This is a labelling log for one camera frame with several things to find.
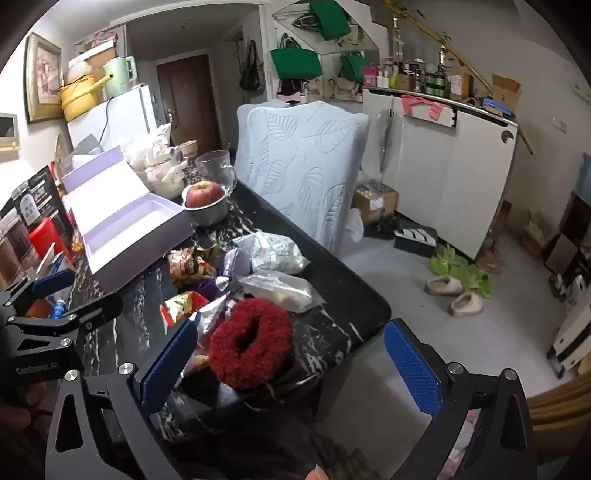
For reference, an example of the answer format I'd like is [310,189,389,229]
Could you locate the white refrigerator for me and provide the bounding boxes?
[67,84,158,153]

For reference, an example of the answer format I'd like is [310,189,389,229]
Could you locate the white cabinet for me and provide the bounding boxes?
[362,85,519,261]

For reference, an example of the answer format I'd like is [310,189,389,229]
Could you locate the woven gold fan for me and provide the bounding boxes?
[53,131,70,167]

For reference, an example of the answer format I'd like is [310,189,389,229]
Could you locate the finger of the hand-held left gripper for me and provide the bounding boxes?
[9,294,124,344]
[0,269,75,319]

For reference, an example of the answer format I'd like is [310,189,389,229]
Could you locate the red plastic container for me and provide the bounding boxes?
[28,218,70,264]

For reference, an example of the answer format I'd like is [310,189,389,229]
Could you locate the clear plastic pastry packet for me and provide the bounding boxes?
[238,272,326,315]

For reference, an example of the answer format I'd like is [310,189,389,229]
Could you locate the purple foil packet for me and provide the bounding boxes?
[203,248,252,301]

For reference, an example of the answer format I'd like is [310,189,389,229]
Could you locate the metal bowl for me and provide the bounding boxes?
[184,191,230,227]

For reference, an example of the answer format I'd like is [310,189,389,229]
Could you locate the yellow pot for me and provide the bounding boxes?
[60,75,112,122]

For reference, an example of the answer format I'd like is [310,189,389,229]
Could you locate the large green tote bag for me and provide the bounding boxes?
[308,0,352,41]

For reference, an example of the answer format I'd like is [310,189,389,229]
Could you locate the lavender gift box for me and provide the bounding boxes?
[61,145,197,294]

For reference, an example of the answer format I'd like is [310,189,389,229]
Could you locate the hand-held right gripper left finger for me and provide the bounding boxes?
[45,318,199,480]

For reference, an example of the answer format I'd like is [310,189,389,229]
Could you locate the open cardboard box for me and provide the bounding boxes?
[492,74,522,109]

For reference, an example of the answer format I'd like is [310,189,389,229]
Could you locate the small green tote bag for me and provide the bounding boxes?
[339,52,370,81]

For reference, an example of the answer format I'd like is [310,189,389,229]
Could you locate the blue white packet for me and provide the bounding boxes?
[44,254,77,289]

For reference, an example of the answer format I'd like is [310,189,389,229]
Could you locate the grey paper bag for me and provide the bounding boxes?
[69,134,109,171]

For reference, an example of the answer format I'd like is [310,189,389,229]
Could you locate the row of bottles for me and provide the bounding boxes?
[362,58,451,97]

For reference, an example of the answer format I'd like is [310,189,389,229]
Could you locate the brown door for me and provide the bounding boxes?
[156,54,221,158]

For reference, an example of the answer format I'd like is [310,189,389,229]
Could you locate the red yellow snack packet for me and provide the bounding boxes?
[160,292,211,326]

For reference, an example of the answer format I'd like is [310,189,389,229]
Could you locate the green slipper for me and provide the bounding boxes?
[429,247,467,278]
[462,268,491,298]

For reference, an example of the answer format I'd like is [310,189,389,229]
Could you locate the red fluffy scrunchie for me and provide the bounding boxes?
[209,298,294,388]

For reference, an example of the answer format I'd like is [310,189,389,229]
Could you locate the pink cloth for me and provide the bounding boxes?
[401,95,446,123]

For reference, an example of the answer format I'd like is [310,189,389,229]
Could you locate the black hanging handbag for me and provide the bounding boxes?
[239,41,265,92]

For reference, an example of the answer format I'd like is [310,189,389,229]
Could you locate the black kettle cable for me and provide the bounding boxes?
[99,97,114,144]

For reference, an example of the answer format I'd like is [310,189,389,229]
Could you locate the printed cardboard box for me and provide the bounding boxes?
[352,182,399,226]

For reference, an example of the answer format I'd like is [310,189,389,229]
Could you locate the clear jar brown contents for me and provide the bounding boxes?
[0,217,38,283]

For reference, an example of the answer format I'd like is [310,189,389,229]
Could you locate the black printed box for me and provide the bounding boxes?
[0,165,75,241]

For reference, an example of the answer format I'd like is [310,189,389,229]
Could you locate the glass mug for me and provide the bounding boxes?
[195,150,238,195]

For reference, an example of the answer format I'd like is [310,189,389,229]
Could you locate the bamboo stick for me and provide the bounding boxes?
[383,0,536,155]

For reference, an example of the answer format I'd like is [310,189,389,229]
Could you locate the brown gold snack packet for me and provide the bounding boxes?
[167,244,222,282]

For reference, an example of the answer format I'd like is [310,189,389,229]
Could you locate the framed picture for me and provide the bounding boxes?
[24,32,63,125]

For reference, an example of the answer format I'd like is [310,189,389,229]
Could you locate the person's dark clothing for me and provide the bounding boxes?
[185,401,375,480]

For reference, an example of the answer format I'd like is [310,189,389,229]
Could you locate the clear plastic bag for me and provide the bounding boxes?
[127,122,174,167]

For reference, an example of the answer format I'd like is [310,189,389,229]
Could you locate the black striped shoe box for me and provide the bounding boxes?
[394,226,438,258]

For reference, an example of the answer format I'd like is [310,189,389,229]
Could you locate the beige slipper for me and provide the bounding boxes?
[426,276,464,296]
[450,292,483,317]

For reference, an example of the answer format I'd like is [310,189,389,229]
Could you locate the red apple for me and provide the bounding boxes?
[185,181,223,208]

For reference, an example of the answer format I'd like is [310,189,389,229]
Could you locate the cream cartoon water bottle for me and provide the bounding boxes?
[145,124,189,199]

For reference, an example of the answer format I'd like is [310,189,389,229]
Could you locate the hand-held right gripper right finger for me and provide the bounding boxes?
[383,318,541,480]

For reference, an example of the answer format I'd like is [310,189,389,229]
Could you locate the green electric kettle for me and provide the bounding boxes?
[102,56,138,99]

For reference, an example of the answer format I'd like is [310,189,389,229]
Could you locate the white printed bread packet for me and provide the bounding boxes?
[232,231,311,275]

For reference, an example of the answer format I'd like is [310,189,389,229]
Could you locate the wall intercom panel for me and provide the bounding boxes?
[0,112,20,162]

